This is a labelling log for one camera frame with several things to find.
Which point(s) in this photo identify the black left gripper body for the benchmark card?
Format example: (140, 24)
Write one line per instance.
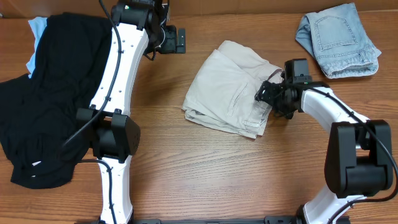
(180, 40)

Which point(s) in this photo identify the black garment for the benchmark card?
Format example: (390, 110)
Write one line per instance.
(38, 111)

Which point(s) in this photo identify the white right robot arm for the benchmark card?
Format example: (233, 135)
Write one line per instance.
(359, 161)

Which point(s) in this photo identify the beige shorts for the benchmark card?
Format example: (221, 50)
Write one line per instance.
(221, 95)

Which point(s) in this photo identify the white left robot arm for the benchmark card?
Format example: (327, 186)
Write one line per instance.
(139, 29)

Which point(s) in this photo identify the light blue garment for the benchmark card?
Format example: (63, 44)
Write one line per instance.
(37, 26)

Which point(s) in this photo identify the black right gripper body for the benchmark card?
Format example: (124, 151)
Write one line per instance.
(265, 94)

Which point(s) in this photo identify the folded light blue jeans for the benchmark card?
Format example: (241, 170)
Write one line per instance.
(336, 39)

